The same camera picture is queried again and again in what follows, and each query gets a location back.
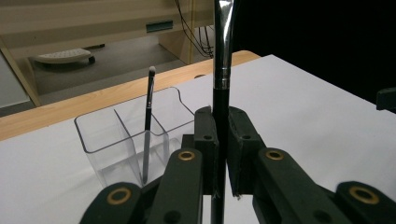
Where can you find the black pen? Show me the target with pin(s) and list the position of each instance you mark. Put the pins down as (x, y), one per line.
(222, 62)

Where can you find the clear plastic divided organizer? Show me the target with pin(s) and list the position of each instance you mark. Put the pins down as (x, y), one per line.
(106, 137)

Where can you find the light wooden desk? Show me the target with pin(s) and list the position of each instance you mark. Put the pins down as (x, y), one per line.
(77, 21)

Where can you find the white table cover sheet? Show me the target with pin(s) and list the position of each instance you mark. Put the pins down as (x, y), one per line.
(311, 130)

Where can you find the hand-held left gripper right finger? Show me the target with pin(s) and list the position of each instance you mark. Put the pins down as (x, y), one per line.
(241, 149)

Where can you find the black curtain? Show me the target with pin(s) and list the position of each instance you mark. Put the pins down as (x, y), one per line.
(311, 37)

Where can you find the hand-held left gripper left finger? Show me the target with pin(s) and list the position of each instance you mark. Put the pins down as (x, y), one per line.
(208, 140)

